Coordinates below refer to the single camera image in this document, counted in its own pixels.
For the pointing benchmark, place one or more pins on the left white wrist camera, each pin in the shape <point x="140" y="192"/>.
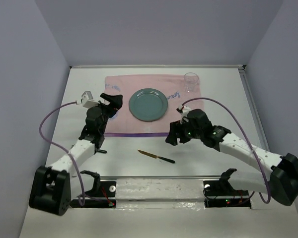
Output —
<point x="87" y="100"/>

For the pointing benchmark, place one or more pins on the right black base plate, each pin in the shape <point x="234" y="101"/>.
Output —
<point x="218" y="196"/>

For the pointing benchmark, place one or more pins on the teal ceramic plate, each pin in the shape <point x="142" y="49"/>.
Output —
<point x="148" y="105"/>

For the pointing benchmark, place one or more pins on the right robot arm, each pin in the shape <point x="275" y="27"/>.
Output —
<point x="278" y="175"/>

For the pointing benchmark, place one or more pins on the clear drinking glass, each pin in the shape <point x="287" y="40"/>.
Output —
<point x="191" y="80"/>

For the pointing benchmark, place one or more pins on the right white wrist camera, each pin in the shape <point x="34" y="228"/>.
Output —
<point x="183" y="110"/>

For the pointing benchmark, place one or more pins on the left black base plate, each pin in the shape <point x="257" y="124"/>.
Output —
<point x="102" y="199"/>

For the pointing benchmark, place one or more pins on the gold fork black handle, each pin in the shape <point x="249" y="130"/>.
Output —
<point x="100" y="151"/>

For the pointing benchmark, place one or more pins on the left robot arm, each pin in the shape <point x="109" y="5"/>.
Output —
<point x="55" y="186"/>

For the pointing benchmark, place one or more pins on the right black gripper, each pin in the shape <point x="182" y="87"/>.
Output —
<point x="176" y="127"/>

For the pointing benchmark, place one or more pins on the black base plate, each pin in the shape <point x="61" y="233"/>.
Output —
<point x="218" y="196"/>
<point x="102" y="199"/>

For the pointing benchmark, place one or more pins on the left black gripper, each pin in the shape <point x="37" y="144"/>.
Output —
<point x="115" y="103"/>

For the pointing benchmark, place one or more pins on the gold knife black handle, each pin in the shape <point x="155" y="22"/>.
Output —
<point x="156" y="156"/>

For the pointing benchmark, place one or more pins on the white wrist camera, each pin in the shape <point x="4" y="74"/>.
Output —
<point x="183" y="110"/>
<point x="87" y="100"/>

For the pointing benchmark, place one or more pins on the pink cloth placemat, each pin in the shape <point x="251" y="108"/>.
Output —
<point x="124" y="124"/>

